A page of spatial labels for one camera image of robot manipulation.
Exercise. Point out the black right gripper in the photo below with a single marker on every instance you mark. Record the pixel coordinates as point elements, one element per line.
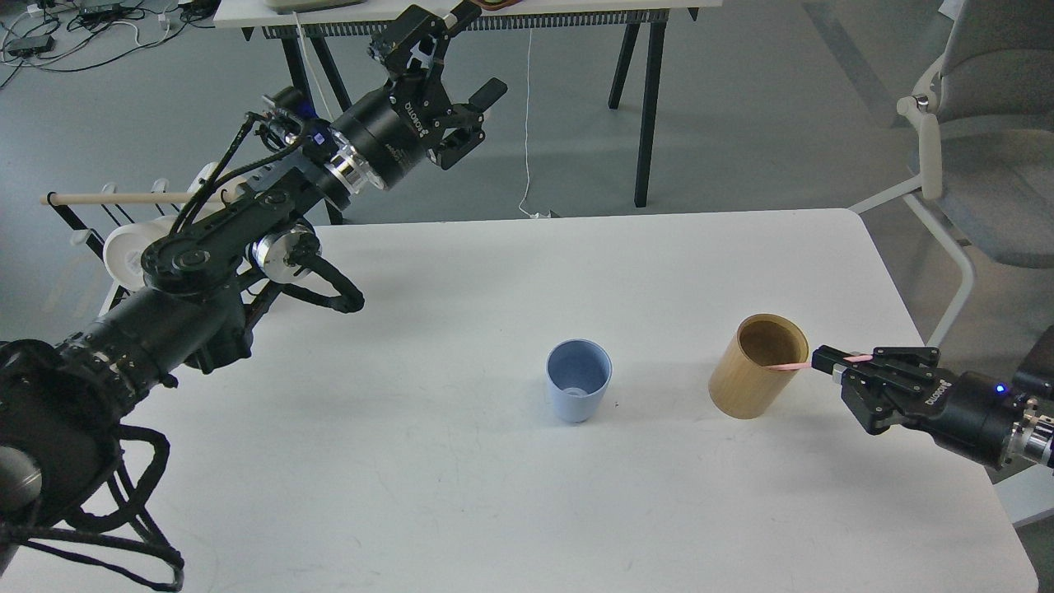
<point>970,414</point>

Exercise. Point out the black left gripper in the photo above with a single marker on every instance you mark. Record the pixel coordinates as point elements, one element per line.
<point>380,138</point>

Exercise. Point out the pink chopstick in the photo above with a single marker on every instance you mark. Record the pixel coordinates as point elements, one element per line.
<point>853,358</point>

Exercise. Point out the blue plastic cup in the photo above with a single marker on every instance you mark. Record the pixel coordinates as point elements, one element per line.
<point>578,373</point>

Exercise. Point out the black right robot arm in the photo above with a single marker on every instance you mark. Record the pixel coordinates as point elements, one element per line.
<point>1031,438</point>

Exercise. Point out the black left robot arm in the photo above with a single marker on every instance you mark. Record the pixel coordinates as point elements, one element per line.
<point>75,479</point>

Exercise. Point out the bamboo cylinder holder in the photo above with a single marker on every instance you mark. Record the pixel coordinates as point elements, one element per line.
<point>740,386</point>

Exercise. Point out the white square mug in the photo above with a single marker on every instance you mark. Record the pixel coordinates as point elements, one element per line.
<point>223,193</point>

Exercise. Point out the grey office chair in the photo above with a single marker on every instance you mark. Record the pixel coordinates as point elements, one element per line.
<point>991,189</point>

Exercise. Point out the white round mug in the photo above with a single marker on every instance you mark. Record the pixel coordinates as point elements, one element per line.
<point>123,248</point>

